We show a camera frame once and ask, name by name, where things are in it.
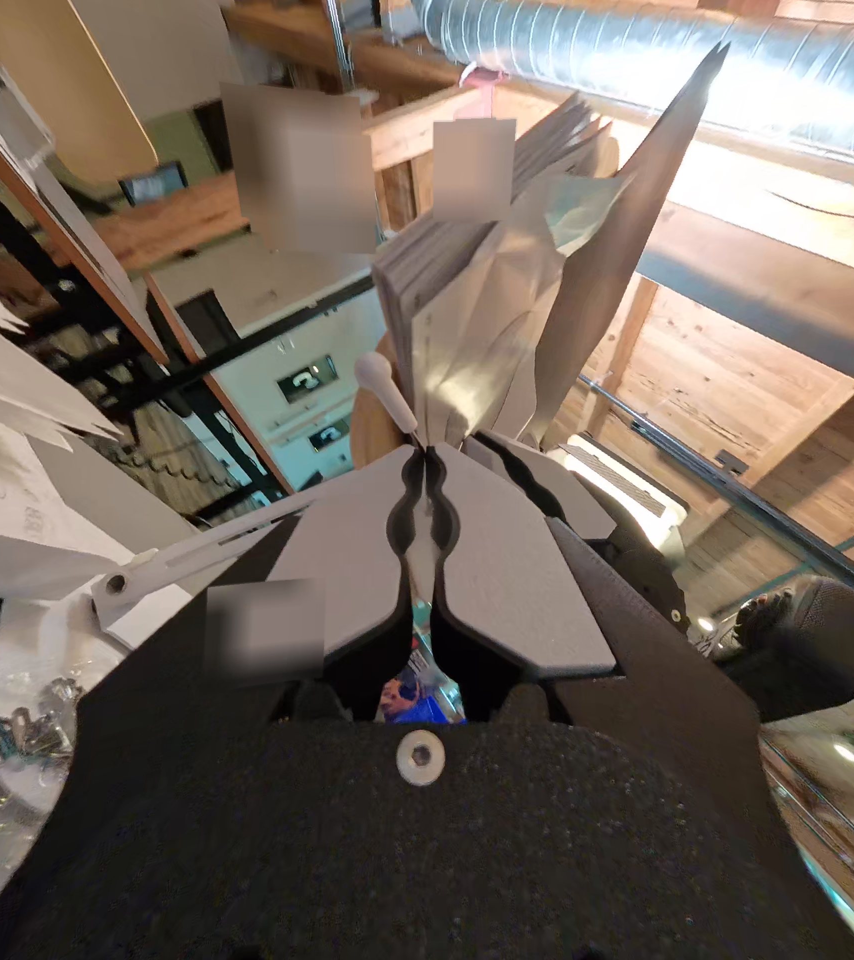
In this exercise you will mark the instruction booklet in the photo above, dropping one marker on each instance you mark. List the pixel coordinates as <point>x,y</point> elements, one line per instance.
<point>472,300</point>

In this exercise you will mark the small dark framed screen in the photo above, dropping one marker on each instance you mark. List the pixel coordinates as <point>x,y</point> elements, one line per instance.
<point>153,184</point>

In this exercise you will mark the black metal rail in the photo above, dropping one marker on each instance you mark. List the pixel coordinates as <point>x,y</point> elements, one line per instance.
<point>734,495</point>

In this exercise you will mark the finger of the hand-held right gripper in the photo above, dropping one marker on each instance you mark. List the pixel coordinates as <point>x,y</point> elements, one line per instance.
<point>488,452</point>
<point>569,495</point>

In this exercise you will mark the silver ventilation duct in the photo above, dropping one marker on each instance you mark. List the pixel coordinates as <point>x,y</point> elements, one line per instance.
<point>622,45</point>

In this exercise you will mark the colourful printed box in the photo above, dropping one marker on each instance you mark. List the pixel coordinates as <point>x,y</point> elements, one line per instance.
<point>412,697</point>

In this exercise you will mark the pink clip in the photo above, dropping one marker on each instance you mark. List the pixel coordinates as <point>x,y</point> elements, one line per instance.
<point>483,82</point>

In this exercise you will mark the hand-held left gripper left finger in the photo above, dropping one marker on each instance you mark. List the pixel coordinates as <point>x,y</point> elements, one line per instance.
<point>352,555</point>

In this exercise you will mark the dark wall sign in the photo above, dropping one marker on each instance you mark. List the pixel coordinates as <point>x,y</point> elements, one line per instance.
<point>307,380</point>
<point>329,436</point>

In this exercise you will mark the white desk with wooden edge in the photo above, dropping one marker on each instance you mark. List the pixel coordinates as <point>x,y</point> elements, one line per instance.
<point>82,225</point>

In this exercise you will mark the light wooden board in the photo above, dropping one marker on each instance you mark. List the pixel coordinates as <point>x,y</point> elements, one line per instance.
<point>44,75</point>

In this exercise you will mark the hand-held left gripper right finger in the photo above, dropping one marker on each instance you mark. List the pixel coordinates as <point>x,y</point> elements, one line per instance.
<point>517,592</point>

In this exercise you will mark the clear acrylic holder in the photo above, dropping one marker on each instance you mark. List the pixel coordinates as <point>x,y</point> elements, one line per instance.
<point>7,112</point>

